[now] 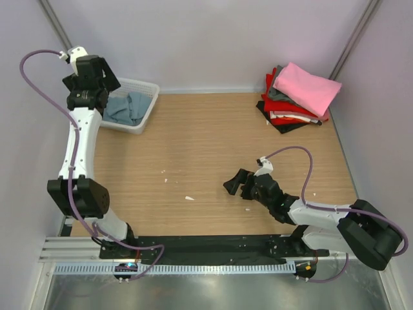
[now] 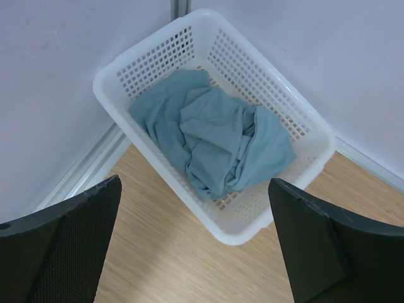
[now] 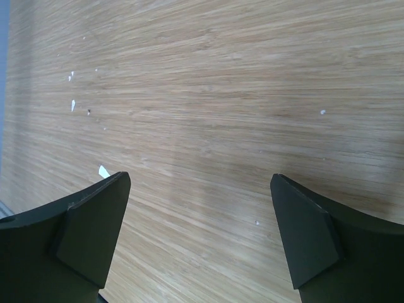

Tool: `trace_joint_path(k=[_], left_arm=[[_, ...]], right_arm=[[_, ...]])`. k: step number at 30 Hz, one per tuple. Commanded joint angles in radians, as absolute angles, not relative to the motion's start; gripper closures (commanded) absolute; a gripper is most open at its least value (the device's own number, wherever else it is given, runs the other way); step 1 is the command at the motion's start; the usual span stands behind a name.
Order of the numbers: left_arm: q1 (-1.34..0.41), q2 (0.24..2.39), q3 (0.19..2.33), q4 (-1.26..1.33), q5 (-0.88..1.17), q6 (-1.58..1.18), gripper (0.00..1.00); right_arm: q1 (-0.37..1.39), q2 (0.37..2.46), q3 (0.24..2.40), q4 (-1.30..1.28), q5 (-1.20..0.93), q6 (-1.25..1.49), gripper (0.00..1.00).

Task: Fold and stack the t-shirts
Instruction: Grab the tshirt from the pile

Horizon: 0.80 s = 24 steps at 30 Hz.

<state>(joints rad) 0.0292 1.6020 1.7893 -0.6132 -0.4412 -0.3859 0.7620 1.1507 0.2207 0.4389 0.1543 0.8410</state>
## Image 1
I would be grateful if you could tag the left aluminium corner post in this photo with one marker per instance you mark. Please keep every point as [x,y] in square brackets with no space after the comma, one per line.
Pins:
[55,23]

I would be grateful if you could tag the right aluminium corner post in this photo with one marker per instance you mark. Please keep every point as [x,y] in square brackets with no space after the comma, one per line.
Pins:
[356,35]

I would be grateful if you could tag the aluminium rail frame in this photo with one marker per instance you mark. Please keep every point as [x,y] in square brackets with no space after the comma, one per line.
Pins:
[66,248]

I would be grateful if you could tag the red folded t shirt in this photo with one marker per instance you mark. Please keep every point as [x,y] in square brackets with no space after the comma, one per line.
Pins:
[283,107]

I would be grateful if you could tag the blue-grey t shirt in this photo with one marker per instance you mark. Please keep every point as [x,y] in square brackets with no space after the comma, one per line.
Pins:
[129,110]

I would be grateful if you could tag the white folded t shirt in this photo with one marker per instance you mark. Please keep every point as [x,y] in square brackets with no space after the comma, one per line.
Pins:
[289,119]

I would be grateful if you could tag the white slotted cable duct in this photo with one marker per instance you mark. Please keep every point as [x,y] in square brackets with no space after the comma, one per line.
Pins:
[129,269]

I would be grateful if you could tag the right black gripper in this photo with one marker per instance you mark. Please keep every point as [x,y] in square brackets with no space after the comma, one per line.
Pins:
[241,177]

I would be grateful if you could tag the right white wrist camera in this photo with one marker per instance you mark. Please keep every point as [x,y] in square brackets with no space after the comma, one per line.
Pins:
[265,166]

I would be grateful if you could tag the black folded t shirt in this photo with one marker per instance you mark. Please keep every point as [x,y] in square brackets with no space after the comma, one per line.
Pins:
[283,128]

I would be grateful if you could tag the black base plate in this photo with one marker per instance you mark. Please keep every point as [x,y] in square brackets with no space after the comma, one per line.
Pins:
[265,249]

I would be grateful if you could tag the pink folded t shirt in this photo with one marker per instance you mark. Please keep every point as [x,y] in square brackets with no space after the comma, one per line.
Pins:
[313,93]

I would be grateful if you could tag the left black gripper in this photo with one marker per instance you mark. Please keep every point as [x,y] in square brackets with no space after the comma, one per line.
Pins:
[110,82]

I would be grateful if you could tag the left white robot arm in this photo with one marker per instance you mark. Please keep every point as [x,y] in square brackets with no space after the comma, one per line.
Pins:
[75,191]

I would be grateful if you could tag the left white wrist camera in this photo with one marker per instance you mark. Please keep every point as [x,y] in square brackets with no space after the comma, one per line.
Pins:
[72,55]

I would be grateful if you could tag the aluminium corner post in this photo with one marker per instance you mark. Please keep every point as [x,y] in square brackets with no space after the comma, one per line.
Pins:
[55,23]
[356,35]

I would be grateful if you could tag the grey folded t shirt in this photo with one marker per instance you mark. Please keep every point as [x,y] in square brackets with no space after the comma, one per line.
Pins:
[277,95]

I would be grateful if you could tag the white plastic basket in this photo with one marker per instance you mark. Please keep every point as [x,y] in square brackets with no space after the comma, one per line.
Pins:
[131,85]

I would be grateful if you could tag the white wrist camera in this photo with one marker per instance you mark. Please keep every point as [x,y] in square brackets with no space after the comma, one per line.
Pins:
[265,166]
[72,55]

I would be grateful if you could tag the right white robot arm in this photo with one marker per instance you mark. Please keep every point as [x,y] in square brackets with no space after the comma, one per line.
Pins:
[357,229]

